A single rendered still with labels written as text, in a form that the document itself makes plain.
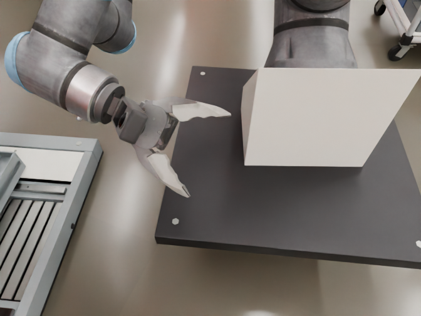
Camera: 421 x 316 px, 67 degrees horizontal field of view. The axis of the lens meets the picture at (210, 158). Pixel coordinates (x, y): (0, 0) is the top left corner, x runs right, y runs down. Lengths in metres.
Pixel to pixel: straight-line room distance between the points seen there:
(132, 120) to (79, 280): 0.69
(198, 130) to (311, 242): 0.40
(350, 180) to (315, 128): 0.18
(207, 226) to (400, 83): 0.47
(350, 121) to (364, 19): 1.45
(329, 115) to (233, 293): 0.56
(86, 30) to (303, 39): 0.39
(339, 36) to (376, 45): 1.25
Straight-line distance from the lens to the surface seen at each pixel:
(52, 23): 0.58
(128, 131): 0.44
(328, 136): 0.75
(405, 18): 1.88
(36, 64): 0.58
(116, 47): 0.72
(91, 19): 0.59
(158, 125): 0.51
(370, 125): 0.76
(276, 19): 0.72
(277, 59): 0.67
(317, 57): 0.64
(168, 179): 0.52
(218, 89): 0.99
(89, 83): 0.54
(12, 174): 1.16
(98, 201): 1.15
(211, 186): 0.76
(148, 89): 1.48
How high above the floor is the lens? 0.94
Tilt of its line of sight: 52 degrees down
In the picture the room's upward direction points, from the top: straight up
